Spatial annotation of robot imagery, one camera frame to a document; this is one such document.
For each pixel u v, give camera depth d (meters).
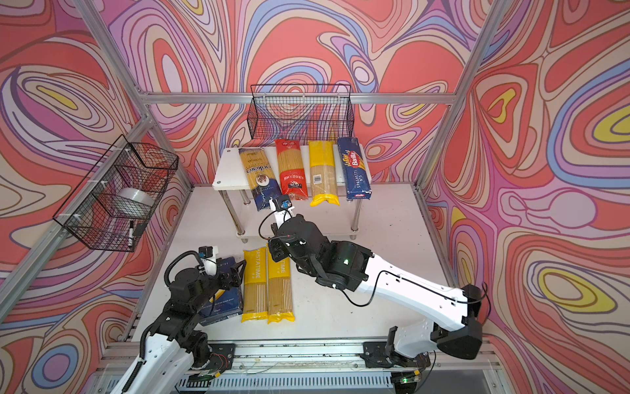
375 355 0.73
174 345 0.54
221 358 0.72
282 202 0.49
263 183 0.70
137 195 0.73
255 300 0.82
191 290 0.61
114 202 0.70
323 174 0.72
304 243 0.40
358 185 0.68
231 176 0.75
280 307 0.81
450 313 0.39
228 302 0.78
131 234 0.72
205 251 0.68
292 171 0.73
